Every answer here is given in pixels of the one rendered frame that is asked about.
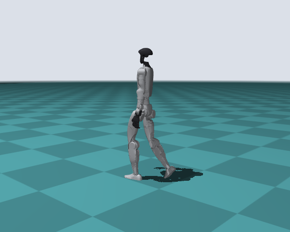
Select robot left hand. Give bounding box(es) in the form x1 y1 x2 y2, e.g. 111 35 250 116
132 110 142 129

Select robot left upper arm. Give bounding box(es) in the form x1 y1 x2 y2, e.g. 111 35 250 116
137 68 146 94

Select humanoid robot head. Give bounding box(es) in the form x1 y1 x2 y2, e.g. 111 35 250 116
138 48 153 68

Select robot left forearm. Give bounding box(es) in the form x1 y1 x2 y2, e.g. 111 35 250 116
135 89 145 114

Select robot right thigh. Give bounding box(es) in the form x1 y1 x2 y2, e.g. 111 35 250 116
143 110 159 148

